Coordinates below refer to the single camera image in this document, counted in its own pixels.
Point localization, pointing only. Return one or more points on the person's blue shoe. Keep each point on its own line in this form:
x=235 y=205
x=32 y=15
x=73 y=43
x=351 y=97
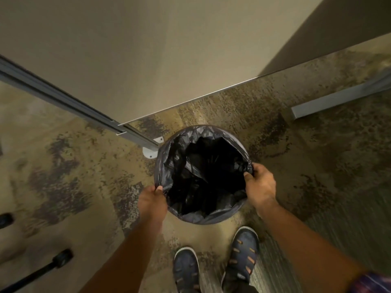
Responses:
x=243 y=256
x=186 y=270

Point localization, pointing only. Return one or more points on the white floor bracket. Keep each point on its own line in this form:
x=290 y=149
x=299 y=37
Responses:
x=151 y=149

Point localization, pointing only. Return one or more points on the person's left hand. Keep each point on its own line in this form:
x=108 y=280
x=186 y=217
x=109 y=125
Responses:
x=152 y=201

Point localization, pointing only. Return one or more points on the person's right thumb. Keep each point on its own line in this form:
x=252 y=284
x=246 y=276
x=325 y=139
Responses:
x=249 y=177

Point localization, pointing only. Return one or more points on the black chair caster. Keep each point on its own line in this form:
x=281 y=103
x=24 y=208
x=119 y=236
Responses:
x=5 y=220

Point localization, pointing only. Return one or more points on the person's left blue shoe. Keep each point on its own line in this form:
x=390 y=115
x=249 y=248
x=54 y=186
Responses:
x=186 y=270

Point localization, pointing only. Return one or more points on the black trash bag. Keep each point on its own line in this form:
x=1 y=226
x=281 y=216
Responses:
x=203 y=176

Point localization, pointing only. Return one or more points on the grey metal partition frame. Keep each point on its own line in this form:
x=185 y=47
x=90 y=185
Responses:
x=61 y=97

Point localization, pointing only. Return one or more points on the plaid shirt sleeve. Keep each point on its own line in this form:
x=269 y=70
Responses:
x=371 y=283

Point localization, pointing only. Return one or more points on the person's right blue shoe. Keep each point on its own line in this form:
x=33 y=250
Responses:
x=243 y=256

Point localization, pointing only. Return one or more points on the person's right hand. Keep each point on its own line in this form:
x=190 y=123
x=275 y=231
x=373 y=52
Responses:
x=262 y=186

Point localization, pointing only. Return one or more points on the person's right forearm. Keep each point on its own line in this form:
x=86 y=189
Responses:
x=302 y=244

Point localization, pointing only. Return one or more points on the round trash bin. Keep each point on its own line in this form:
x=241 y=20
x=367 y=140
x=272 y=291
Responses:
x=213 y=218

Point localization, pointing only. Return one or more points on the person's left forearm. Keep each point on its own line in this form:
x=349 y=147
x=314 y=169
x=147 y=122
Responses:
x=125 y=256

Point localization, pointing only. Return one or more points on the person's left thumb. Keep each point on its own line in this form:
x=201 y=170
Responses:
x=159 y=189

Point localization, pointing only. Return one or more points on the black chair leg with caster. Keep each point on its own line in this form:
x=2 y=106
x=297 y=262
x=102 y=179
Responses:
x=39 y=270

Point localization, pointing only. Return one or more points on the grey metal floor bar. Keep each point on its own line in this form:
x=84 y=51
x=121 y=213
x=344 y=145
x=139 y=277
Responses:
x=339 y=96

